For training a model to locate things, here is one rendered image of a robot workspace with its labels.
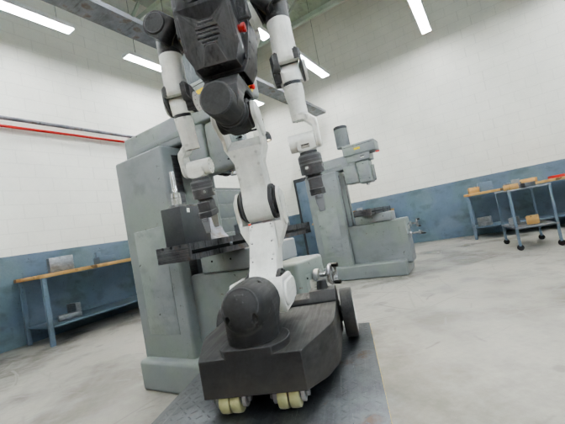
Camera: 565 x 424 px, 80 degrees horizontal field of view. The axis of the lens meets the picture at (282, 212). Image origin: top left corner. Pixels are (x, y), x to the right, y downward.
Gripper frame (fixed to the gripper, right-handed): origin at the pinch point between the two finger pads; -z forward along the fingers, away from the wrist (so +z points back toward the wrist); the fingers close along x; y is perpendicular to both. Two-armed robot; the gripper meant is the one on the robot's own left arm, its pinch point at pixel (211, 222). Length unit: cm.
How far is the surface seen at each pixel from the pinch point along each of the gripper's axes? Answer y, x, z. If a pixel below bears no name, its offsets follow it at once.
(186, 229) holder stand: 21.1, 20.4, -3.7
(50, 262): 327, 255, -48
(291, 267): -23, 33, -36
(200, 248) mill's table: 15.2, 17.0, -13.8
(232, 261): 12, 48, -32
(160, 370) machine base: 77, 49, -94
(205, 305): 39, 55, -59
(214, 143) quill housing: 12, 71, 37
